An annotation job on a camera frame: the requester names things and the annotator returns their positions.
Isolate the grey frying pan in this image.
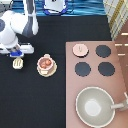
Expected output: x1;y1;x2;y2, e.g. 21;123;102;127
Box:
75;87;128;128

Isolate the pink toy pot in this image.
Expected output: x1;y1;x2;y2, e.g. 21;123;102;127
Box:
37;54;54;71

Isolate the pink pot lid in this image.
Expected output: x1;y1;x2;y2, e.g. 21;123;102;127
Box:
73;44;88;57

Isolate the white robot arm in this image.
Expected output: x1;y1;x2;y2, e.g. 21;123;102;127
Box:
0;0;39;57

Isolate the pink toy stove top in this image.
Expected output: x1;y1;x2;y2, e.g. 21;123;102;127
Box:
66;41;128;128

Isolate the cream slotted spatula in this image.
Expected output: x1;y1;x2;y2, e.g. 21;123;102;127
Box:
13;57;23;69

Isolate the black table mat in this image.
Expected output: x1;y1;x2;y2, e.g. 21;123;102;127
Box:
0;16;110;128

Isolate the cream round plate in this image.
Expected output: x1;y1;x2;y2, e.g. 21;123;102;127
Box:
37;61;57;77

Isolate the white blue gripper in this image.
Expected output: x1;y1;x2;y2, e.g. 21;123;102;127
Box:
10;50;22;57

